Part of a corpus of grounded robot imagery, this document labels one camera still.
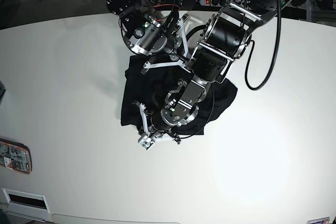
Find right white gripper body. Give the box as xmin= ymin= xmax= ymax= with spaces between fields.
xmin=141 ymin=15 xmax=190 ymax=74

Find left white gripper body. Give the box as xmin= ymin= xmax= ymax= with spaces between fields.
xmin=133 ymin=100 xmax=181 ymax=151

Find black T-shirt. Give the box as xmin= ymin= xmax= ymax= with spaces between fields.
xmin=121 ymin=55 xmax=238 ymax=135

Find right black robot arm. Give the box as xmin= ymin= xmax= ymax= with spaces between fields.
xmin=106 ymin=0 xmax=190 ymax=73

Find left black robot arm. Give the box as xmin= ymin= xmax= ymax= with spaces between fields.
xmin=138 ymin=0 xmax=291 ymax=149

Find white power strip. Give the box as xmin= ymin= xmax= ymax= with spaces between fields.
xmin=199 ymin=0 xmax=225 ymax=7

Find sticker at bottom right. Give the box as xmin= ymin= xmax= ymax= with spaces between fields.
xmin=307 ymin=217 xmax=330 ymax=224

